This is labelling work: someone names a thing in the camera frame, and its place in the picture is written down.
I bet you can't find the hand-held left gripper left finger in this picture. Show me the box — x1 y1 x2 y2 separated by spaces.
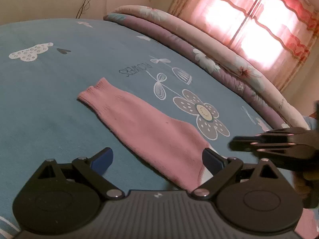
32 147 124 200

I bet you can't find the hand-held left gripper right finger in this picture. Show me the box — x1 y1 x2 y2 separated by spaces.
191 148 286 200

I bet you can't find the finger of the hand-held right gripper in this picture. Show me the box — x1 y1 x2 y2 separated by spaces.
255 127 312 142
229 136 316 160

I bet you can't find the pink and white knit sweater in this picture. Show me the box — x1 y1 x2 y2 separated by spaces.
77 77 319 239

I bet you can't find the teal floral bed sheet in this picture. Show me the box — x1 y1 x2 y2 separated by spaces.
0 18 319 239

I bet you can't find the pink striped curtain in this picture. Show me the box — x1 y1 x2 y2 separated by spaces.
168 0 319 92

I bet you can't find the folded pink purple floral quilt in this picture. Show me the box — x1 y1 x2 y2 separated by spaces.
103 5 312 131

